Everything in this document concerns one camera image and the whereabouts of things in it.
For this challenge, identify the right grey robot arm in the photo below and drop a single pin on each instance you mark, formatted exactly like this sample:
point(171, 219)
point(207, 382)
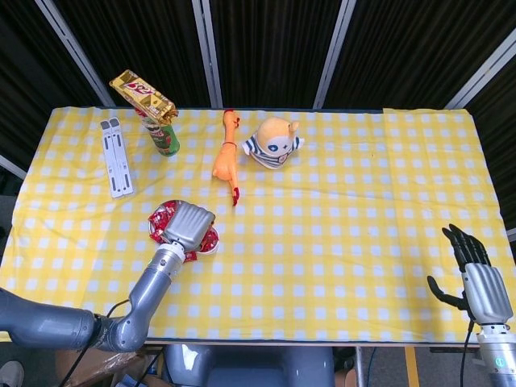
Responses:
point(498, 363)

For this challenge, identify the egg-shaped striped plush toy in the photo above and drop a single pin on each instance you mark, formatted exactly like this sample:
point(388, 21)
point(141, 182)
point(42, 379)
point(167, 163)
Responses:
point(272, 141)

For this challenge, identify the black pleated curtain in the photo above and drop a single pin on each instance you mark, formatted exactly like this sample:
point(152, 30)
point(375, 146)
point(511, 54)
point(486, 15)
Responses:
point(153, 40)
point(274, 48)
point(24, 60)
point(403, 48)
point(504, 133)

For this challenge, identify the orange rubber chicken toy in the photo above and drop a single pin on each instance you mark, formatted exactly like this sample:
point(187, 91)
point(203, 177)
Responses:
point(225, 161)

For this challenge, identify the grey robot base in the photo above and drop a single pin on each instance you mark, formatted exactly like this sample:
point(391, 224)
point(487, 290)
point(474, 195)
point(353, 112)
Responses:
point(250, 367)

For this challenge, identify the brown cardboard box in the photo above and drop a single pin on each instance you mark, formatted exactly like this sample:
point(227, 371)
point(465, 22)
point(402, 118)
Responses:
point(101, 367)

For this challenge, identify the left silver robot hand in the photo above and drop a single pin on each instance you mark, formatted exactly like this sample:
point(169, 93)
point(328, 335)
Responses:
point(189, 225)

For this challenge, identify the yellow white checked tablecloth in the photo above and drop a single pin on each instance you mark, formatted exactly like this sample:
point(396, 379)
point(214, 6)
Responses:
point(322, 242)

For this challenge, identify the gold snack bag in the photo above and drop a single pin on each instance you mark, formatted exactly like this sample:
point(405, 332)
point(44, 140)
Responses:
point(139, 92)

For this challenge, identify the metal table leg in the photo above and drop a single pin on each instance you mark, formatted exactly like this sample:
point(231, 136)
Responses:
point(360, 367)

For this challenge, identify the pale sneaker shoe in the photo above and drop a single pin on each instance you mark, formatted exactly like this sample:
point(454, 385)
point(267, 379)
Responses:
point(12, 373)

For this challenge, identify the white folding stand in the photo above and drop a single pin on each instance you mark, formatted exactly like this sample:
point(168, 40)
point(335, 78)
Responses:
point(117, 161)

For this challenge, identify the green Pringles can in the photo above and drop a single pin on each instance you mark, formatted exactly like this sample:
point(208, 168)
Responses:
point(163, 141)

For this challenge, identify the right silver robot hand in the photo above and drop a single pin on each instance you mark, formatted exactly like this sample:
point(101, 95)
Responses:
point(487, 294)

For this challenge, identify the white metal frame post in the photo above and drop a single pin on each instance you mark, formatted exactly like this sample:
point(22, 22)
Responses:
point(207, 60)
point(483, 68)
point(332, 60)
point(76, 52)
point(12, 166)

